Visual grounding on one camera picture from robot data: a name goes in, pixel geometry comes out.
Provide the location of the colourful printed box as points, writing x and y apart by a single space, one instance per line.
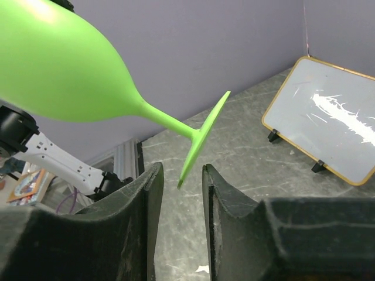
31 188

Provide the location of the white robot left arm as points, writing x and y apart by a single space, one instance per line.
22 140

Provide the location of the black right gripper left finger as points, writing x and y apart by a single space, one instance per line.
112 239

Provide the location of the aluminium mounting rail frame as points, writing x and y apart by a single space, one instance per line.
121 160

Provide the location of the small framed whiteboard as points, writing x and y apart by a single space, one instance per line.
327 112

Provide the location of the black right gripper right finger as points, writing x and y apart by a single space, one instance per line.
286 238

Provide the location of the green plastic wine glass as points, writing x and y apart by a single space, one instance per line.
57 65

